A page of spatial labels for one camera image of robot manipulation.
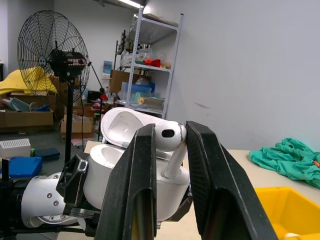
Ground dark blue pad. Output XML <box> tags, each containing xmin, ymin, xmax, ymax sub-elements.
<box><xmin>33</xmin><ymin>147</ymin><xmax>61</xmax><ymax>162</ymax></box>

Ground long brown cardboard box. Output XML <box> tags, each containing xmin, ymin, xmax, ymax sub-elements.
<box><xmin>0</xmin><ymin>109</ymin><xmax>55</xmax><ymax>130</ymax></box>

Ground brown cardboard box on rack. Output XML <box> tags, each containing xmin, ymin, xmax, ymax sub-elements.
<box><xmin>109</xmin><ymin>69</ymin><xmax>152</xmax><ymax>94</ymax></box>

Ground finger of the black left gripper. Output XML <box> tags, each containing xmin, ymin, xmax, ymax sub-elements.
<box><xmin>55</xmin><ymin>153</ymin><xmax>89</xmax><ymax>216</ymax></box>
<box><xmin>171</xmin><ymin>191</ymin><xmax>194</xmax><ymax>223</ymax></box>

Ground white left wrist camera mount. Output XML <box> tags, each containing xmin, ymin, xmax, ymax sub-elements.
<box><xmin>20</xmin><ymin>171</ymin><xmax>87</xmax><ymax>230</ymax></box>

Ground yellow plastic bin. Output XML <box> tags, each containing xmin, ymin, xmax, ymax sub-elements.
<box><xmin>254</xmin><ymin>186</ymin><xmax>320</xmax><ymax>240</ymax></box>

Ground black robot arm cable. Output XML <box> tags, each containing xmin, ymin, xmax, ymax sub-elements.
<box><xmin>0</xmin><ymin>224</ymin><xmax>86</xmax><ymax>236</ymax></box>

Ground blue flat box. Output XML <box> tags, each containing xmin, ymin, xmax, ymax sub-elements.
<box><xmin>0</xmin><ymin>156</ymin><xmax>44</xmax><ymax>179</ymax></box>

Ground blue plastic storage crate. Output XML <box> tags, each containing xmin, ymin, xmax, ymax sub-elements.
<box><xmin>120</xmin><ymin>81</ymin><xmax>156</xmax><ymax>100</ymax></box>

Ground white earbud charging case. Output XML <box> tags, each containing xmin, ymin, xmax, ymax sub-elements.
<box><xmin>83</xmin><ymin>106</ymin><xmax>191</xmax><ymax>223</ymax></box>

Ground green crumpled cloth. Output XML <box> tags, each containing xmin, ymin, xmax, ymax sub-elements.
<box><xmin>249</xmin><ymin>137</ymin><xmax>320</xmax><ymax>190</ymax></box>

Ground white metal shelf rack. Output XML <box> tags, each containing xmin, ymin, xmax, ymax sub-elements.
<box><xmin>124</xmin><ymin>6</ymin><xmax>185</xmax><ymax>120</ymax></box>

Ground white earbud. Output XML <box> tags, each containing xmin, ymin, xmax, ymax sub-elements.
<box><xmin>154</xmin><ymin>119</ymin><xmax>188</xmax><ymax>180</ymax></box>

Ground black standing floor fan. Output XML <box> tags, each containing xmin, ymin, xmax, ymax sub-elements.
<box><xmin>16</xmin><ymin>9</ymin><xmax>92</xmax><ymax>167</ymax></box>

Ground yellow fabric pile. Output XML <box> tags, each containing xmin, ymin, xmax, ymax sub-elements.
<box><xmin>0</xmin><ymin>66</ymin><xmax>59</xmax><ymax>96</ymax></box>

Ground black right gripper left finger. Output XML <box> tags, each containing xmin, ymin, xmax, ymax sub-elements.
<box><xmin>94</xmin><ymin>123</ymin><xmax>158</xmax><ymax>240</ymax></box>

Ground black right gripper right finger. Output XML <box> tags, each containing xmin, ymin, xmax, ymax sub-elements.
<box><xmin>185</xmin><ymin>120</ymin><xmax>279</xmax><ymax>240</ymax></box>

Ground black stand with red knob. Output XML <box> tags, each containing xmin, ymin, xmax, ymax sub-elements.
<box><xmin>86</xmin><ymin>61</ymin><xmax>109</xmax><ymax>102</ymax></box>

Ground small brown cardboard box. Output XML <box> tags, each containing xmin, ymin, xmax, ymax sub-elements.
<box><xmin>60</xmin><ymin>115</ymin><xmax>95</xmax><ymax>140</ymax></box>

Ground red soft toy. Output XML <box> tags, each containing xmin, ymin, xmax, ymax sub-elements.
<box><xmin>144</xmin><ymin>58</ymin><xmax>162</xmax><ymax>68</ymax></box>

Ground white ribbed box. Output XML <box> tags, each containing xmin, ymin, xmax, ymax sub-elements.
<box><xmin>0</xmin><ymin>137</ymin><xmax>32</xmax><ymax>159</ymax></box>

